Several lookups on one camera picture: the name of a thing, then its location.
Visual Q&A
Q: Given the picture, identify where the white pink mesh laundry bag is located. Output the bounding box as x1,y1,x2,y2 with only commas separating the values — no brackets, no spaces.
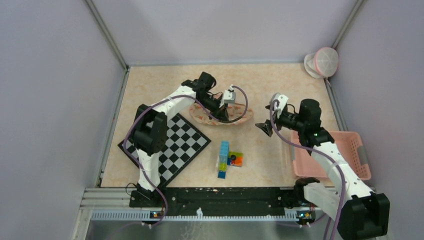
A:
303,47,339,79

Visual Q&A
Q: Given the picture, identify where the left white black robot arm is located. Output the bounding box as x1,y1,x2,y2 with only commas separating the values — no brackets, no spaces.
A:
125,72,236,207

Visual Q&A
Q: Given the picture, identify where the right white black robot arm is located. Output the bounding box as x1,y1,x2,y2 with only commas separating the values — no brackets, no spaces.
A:
256,93,390,240

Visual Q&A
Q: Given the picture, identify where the colourful toy block stack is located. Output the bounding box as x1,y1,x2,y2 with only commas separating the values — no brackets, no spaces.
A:
216,141,244,179

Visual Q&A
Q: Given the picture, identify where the black white checkerboard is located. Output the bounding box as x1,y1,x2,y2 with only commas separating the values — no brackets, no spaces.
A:
117,113,212,188

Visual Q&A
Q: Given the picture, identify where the pink plastic basket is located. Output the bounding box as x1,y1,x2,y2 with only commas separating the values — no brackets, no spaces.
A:
290,131,372,181

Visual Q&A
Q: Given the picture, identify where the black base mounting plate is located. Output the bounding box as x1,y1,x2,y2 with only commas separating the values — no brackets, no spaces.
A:
129,187,319,225

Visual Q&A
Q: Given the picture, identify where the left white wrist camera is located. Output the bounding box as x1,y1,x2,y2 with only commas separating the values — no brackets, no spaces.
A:
221,85,236,104

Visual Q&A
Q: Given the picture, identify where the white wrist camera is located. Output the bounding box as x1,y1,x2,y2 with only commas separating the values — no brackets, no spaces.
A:
221,85,236,104
269,92,289,119

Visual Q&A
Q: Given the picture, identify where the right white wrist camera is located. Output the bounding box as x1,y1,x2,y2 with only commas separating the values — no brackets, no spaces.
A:
269,92,289,119

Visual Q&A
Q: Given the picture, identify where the aluminium frame rail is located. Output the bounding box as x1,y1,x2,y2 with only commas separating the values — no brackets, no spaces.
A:
79,186,382,222

